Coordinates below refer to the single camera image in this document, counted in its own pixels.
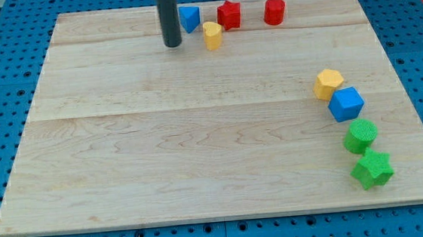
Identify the yellow hexagon block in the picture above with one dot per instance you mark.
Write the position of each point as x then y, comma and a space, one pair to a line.
327, 81

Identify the light wooden board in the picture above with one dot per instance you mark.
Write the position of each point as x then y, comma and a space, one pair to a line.
126, 133

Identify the blue triangle block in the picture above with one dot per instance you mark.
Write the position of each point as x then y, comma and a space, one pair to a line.
189, 17

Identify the red star block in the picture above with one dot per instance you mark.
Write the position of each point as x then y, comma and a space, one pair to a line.
229, 15

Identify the red cylinder block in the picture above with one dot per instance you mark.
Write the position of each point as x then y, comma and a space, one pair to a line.
274, 12

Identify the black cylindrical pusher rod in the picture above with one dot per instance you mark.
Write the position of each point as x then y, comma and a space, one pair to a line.
169, 20

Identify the blue cube block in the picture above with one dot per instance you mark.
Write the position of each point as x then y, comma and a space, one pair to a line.
346, 104

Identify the green cylinder block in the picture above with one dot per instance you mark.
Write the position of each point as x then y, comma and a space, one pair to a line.
360, 135

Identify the green star block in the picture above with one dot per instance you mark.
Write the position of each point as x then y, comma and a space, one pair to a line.
373, 169

